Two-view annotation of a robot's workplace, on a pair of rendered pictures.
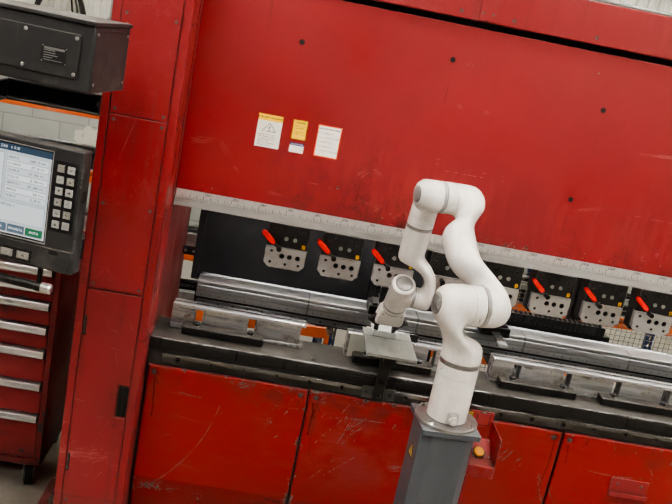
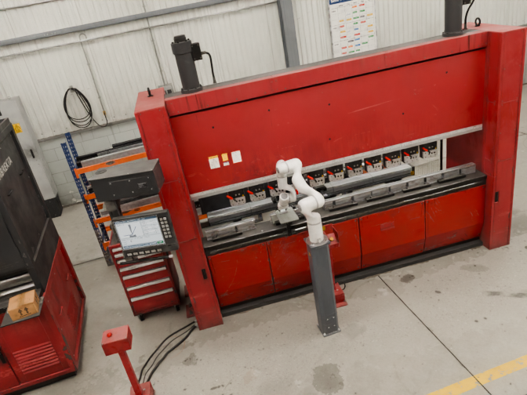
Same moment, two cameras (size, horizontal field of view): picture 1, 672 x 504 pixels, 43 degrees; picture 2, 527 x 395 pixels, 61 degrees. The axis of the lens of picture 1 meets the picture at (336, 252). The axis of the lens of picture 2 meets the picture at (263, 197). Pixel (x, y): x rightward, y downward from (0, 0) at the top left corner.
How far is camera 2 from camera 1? 1.38 m
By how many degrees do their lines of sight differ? 11
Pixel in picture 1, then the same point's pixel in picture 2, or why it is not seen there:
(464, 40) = (270, 102)
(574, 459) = (365, 224)
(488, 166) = (296, 140)
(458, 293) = (305, 202)
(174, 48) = (172, 154)
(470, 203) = (296, 165)
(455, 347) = (310, 219)
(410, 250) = (281, 185)
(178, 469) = (231, 285)
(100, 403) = (197, 277)
